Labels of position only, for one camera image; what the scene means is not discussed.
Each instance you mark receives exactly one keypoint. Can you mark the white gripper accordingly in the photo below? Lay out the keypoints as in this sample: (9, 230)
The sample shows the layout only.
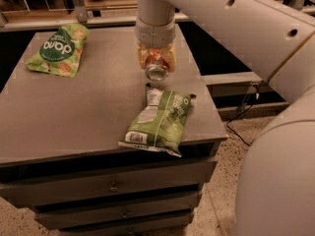
(155, 35)

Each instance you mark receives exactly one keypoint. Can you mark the red coke can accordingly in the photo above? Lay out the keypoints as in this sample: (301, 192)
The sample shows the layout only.
(156, 68)

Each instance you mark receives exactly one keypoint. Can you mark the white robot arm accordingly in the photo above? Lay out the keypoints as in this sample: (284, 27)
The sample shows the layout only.
(276, 187)

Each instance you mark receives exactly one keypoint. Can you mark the green jalapeno chip bag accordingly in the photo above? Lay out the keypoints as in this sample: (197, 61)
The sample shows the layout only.
(159, 126)

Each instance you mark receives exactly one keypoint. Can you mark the green apple chip bag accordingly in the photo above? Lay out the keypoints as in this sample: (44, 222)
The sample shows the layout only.
(60, 55)

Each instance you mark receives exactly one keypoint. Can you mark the grey drawer cabinet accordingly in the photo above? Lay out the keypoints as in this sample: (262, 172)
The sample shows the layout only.
(59, 143)

